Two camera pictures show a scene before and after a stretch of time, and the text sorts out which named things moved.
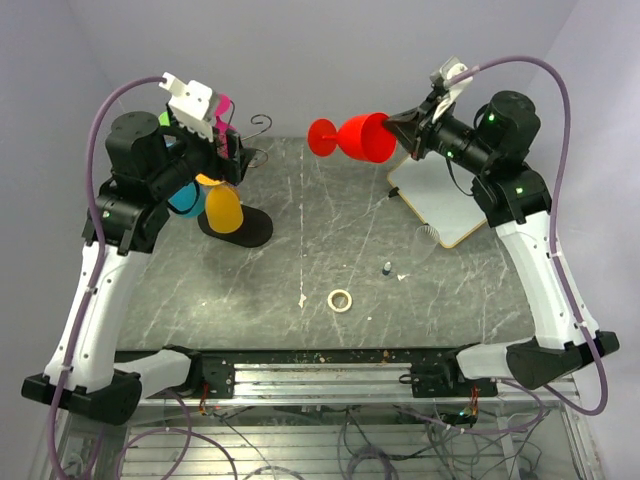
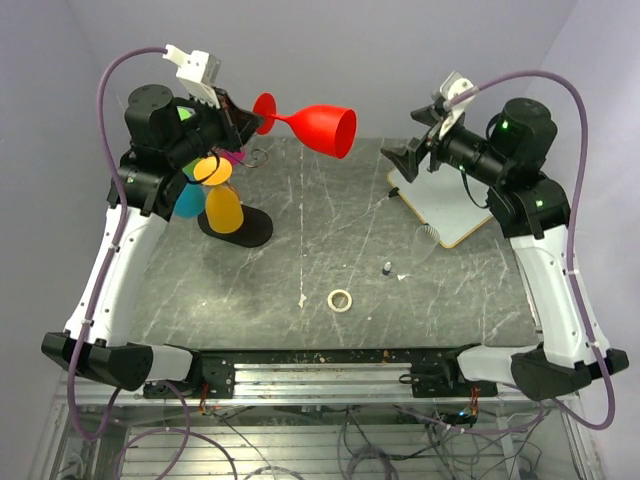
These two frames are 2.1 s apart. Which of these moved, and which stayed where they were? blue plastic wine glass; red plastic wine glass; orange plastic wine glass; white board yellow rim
Moved: red plastic wine glass
Stayed: blue plastic wine glass; orange plastic wine glass; white board yellow rim
